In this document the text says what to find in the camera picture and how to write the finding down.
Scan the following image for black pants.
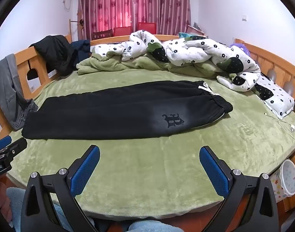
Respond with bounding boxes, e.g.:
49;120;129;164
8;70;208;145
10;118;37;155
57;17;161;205
21;80;233;141

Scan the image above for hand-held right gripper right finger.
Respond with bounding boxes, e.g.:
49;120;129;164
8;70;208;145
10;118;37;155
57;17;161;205
199;146;279;232

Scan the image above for white floral pillow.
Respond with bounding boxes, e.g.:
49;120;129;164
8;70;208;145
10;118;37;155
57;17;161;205
254;74;295;119

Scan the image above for green fleece bed blanket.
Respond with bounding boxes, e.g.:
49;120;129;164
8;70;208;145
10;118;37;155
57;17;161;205
5;69;295;219

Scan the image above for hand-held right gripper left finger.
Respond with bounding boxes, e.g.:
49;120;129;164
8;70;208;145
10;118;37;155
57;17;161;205
20;144;101;232

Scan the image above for grey jeans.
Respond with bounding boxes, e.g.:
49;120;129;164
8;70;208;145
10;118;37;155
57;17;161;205
0;54;39;131

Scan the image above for star print plastic bucket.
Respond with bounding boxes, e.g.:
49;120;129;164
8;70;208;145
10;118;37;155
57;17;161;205
270;159;295;202

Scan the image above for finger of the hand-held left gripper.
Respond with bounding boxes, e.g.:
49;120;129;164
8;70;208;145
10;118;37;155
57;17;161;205
0;137;28;162
0;135;12;151

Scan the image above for person's left hand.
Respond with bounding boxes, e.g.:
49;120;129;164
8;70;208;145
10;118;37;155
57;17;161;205
0;181;12;224

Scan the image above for dark clothes pile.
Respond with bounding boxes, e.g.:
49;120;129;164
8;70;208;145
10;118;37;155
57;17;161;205
29;35;78;79

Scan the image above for purple plush toy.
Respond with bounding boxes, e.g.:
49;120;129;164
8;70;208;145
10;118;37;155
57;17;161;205
230;42;249;55

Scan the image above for wooden bed frame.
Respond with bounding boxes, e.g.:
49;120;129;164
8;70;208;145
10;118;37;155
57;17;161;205
0;34;295;213

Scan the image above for cluttered desk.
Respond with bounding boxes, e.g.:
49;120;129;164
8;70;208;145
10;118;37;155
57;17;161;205
186;23;206;38

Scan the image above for navy garment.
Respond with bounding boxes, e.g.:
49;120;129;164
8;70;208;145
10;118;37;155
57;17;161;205
70;39;91;60

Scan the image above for crumpled green fleece blanket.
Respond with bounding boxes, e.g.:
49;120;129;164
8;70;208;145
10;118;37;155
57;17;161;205
76;51;235;79

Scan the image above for brown wooden chair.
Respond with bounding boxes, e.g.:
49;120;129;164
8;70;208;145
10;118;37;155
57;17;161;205
92;29;114;40

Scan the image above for wooden coat rack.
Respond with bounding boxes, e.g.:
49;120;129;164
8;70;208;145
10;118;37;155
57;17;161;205
69;18;86;41

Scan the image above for white charging cable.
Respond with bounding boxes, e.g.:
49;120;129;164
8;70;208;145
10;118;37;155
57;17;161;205
263;111;295;142

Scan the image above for red patterned curtain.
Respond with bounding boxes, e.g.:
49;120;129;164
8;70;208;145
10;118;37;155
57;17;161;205
77;0;133;39
131;0;191;36

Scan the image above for red chair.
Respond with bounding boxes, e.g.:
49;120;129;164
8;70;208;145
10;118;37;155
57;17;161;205
113;26;132;37
137;22;157;34

